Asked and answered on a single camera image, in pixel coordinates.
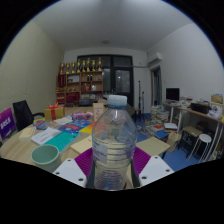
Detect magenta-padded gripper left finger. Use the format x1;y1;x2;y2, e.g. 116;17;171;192
52;147;97;189

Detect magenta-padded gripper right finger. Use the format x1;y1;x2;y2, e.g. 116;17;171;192
132;146;175;189

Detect clear plastic water bottle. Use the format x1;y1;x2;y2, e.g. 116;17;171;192
91;94;139;192

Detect pale green cup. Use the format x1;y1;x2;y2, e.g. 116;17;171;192
30;144;63;174

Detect tan notebook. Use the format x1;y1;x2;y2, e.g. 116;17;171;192
69;134;94;155
18;126;37;140

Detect teal book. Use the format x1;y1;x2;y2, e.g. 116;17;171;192
43;131;80;153

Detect brown paper bag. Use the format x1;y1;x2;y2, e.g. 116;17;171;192
166;131;183;154

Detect white booklet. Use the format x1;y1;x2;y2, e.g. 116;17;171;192
30;126;63;146

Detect blue patterned book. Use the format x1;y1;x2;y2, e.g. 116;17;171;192
58;119;93;134

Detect orange book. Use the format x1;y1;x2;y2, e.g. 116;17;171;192
78;121;98;135

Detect wooden stool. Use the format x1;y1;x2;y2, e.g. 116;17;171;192
178;125;201;151

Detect stack of books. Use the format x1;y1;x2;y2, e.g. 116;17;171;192
146;104;171;134

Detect white round stool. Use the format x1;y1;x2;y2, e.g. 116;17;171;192
189;133;213;162

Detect pink box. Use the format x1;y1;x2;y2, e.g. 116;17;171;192
71;111;94;122

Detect yellow gift box red ribbon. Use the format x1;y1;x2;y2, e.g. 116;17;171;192
44;102;66;122

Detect standing tan card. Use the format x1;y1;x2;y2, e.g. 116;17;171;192
92;102;106;123

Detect cluttered wooden side desk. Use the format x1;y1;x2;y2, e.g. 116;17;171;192
161;94;224;161

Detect black office chair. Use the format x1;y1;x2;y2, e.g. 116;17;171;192
12;99;46;133

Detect black tripod stand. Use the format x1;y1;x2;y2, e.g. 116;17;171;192
136;79;146;114

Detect black computer monitor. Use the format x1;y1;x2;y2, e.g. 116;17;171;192
165;87;181;103

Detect purple sign on stand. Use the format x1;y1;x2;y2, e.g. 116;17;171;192
0;107;17;141

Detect wooden shelf unit with trophies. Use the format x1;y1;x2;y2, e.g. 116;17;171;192
55;57;104;107

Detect black glass double door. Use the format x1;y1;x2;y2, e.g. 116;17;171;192
77;54;135;108

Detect white wall air conditioner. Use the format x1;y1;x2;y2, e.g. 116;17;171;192
146;51;164;69

